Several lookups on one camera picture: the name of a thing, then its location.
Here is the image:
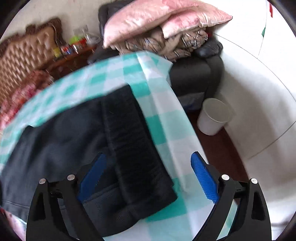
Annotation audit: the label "wooden nightstand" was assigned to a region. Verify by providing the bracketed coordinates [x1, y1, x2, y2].
[38, 44, 97, 80]

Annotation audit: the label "teal white checkered tablecloth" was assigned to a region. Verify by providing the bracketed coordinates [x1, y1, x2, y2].
[0, 50, 241, 241]

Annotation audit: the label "dark pants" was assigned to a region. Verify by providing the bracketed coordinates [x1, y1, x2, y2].
[0, 85, 178, 223]

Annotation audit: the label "group of small bottles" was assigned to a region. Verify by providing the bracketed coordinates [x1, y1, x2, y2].
[52, 25, 101, 58]

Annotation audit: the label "pink patterned cloth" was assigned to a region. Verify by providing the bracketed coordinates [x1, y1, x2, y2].
[0, 207, 27, 241]

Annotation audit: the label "small pink pillow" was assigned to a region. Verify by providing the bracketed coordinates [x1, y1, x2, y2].
[162, 9, 233, 39]

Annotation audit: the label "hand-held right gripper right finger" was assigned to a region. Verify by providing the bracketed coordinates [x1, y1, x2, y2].
[190, 151, 271, 241]

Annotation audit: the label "beige patterned folded blanket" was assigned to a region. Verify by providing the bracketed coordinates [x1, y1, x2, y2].
[111, 25, 210, 62]

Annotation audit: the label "red floral bedding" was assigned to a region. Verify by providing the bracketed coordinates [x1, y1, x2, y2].
[0, 71, 55, 132]

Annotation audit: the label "white trash bin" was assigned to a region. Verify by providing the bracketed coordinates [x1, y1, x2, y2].
[197, 98, 233, 136]

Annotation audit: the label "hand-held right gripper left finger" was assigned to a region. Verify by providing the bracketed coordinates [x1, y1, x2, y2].
[25, 152, 107, 241]

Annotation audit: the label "dark armchair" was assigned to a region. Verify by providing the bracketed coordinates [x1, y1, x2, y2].
[88, 3, 225, 109]

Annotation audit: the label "large pink pillow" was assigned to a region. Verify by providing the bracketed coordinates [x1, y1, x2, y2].
[102, 0, 219, 48]

